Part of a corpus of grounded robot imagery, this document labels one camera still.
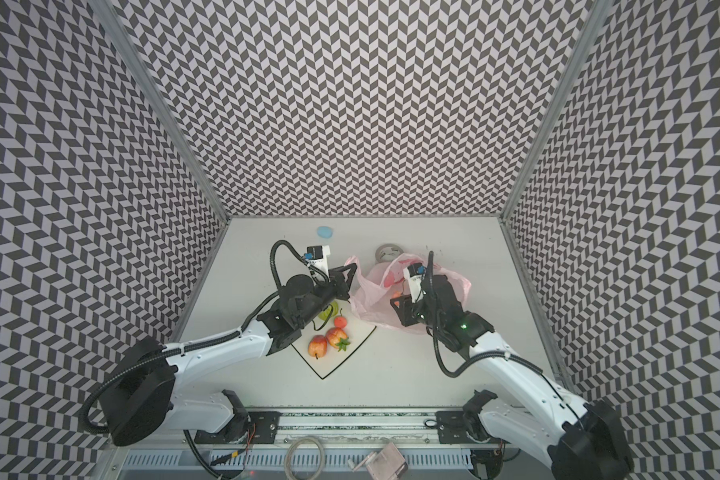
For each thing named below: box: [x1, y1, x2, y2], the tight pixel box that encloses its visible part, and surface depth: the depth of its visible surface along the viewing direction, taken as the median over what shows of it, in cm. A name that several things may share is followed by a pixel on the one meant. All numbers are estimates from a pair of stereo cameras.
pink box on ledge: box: [366, 442, 409, 480], surface depth 66 cm
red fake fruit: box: [308, 334, 329, 359], surface depth 82 cm
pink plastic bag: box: [433, 264, 472, 305], surface depth 63 cm
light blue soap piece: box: [317, 226, 333, 239], surface depth 119 cm
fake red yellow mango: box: [326, 327, 351, 352], surface depth 84 cm
